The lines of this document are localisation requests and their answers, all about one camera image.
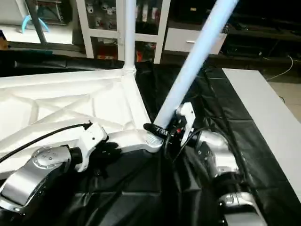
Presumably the white plastic table leg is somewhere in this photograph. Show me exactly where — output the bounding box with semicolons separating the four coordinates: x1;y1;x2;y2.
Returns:
145;0;239;144
121;0;139;76

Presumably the white plastic table top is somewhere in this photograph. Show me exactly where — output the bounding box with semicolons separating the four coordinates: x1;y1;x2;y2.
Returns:
0;68;165;177

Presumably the black work mat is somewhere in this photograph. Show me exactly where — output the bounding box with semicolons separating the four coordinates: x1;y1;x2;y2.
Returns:
0;52;301;226

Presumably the white low drawer unit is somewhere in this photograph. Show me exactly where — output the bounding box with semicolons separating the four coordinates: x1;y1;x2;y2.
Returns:
164;27;227;55

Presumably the white sheet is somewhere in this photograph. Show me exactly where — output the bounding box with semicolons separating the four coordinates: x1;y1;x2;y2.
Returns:
221;68;301;203

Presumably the white glass-door cabinet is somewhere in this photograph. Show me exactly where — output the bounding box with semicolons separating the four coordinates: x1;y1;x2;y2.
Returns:
75;0;171;64

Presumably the grey metal pole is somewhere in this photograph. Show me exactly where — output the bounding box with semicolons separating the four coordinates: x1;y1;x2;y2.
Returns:
27;0;48;45

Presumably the light blue hose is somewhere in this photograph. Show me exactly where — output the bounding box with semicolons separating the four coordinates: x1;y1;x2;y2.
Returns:
20;12;50;34

